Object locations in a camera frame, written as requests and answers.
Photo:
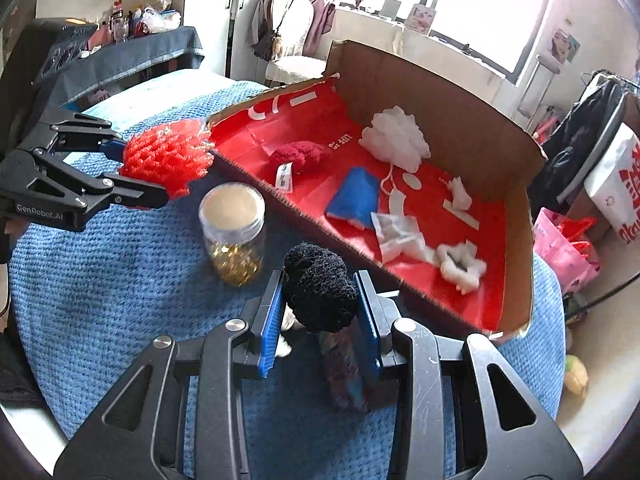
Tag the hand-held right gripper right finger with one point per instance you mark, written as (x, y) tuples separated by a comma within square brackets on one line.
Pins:
[(367, 325)]

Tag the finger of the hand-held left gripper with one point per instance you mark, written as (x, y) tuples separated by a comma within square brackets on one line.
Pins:
[(80, 132), (140, 196)]

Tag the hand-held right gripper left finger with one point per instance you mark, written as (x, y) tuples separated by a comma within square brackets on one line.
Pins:
[(272, 320)]

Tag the red mesh bath pouf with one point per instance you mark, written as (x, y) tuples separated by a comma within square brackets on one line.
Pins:
[(165, 155)]

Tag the black mesh bath pouf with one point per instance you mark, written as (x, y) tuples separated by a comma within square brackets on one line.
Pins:
[(320, 285)]

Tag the white cloth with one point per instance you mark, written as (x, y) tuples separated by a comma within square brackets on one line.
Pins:
[(400, 235)]

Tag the blue cloth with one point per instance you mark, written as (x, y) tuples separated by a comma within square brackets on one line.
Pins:
[(355, 195)]

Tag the dark red towel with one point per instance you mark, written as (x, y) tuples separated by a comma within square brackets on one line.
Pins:
[(305, 152)]

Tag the cardboard box with red inside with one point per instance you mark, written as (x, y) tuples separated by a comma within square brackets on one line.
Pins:
[(425, 85)]

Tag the blue knitted blanket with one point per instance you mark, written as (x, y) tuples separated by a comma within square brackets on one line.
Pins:
[(125, 270)]

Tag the glass jar with yellow capsules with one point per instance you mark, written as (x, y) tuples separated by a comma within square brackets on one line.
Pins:
[(232, 240)]

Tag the pale blue bed sheet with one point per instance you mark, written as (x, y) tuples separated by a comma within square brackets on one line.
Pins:
[(165, 102)]

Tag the table with dark cloth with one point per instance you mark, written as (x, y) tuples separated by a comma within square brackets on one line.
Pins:
[(140, 52)]

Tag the white plastic bag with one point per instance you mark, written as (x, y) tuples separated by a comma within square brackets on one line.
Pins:
[(162, 21)]

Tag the small white wrapped packet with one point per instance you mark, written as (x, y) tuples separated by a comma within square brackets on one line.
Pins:
[(460, 197)]

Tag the white wardrobe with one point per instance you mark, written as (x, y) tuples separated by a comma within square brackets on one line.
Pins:
[(210, 20)]

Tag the white mesh bath pouf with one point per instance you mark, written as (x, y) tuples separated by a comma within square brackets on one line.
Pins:
[(395, 135)]

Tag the dark hanging bag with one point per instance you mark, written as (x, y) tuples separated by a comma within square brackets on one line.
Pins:
[(265, 45)]

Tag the white chair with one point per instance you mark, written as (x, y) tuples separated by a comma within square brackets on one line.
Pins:
[(295, 67)]

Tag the pink plastic bag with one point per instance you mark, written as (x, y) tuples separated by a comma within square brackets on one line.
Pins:
[(555, 250)]

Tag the green and white plush toy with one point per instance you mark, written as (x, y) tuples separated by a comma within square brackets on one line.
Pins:
[(575, 375)]

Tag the red plastic bag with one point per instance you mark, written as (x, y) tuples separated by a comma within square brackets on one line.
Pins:
[(575, 230)]

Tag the black jacket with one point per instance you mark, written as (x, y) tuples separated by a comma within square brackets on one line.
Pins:
[(570, 150)]

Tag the pink curtain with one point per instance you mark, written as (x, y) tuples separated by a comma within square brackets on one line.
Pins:
[(325, 0)]

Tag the white bag with red print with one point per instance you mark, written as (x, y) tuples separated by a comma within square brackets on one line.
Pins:
[(610, 180)]

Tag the white draped table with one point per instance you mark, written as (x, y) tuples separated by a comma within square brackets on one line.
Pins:
[(370, 30)]

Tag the pink greeting card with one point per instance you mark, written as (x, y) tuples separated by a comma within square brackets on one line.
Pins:
[(421, 17)]

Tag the metal crutch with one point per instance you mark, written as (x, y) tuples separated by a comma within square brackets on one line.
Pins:
[(547, 64)]

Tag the wall picture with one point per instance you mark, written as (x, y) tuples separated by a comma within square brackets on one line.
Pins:
[(566, 45)]

